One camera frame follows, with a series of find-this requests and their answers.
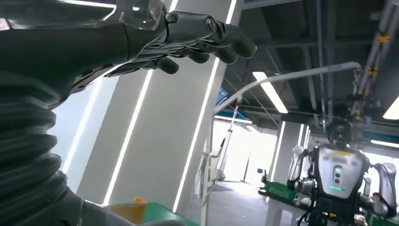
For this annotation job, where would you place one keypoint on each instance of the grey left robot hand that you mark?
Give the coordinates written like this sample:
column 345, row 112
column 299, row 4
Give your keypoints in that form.
column 78, row 46

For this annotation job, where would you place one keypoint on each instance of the yellow film-wrapped cardboard box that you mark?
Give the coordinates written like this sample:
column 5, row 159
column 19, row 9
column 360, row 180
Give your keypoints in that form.
column 127, row 212

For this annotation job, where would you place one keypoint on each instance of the green table mat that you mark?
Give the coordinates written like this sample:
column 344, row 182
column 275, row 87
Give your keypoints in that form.
column 165, row 213

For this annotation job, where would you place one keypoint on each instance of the ceiling light panel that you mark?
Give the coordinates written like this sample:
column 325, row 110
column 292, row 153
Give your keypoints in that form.
column 269, row 92
column 393, row 110

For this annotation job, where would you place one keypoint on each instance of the green-topped bench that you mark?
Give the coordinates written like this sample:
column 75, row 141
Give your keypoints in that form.
column 280, row 190

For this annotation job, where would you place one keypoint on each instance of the black silver humanoid robot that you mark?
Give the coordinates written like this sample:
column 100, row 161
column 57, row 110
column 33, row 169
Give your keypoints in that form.
column 338, row 174

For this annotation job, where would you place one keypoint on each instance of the ceiling pipe bundle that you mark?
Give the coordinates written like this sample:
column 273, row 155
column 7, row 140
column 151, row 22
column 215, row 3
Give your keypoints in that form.
column 378, row 40

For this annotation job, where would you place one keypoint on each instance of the white metal gantry frame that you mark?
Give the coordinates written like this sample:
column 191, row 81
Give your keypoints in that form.
column 311, row 72

